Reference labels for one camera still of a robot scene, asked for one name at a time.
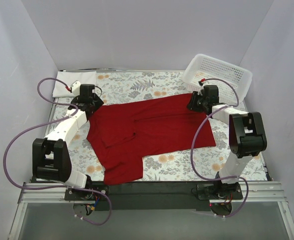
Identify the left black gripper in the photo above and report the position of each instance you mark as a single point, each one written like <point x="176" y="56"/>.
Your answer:
<point x="94" y="103"/>

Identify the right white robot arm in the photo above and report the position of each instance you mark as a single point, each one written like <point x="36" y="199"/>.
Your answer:
<point x="247" y="137"/>

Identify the white plastic basket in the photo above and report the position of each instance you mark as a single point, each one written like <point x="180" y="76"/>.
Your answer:
<point x="230" y="79"/>

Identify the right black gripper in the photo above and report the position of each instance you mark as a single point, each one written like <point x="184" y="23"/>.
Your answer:
<point x="193" y="103"/>

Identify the floral patterned table mat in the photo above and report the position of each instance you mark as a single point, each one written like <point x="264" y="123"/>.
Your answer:
<point x="126" y="87"/>

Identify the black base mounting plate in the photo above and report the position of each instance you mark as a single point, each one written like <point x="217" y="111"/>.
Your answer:
<point x="156" y="195"/>

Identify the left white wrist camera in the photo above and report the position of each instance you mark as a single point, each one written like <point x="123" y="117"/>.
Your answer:
<point x="74" y="89"/>

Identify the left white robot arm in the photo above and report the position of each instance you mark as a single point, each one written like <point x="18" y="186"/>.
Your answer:
<point x="50" y="155"/>

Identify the folded white t-shirt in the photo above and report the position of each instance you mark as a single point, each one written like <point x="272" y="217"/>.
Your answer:
<point x="69" y="78"/>

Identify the red t-shirt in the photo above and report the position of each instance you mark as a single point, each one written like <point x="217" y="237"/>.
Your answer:
<point x="122" y="134"/>

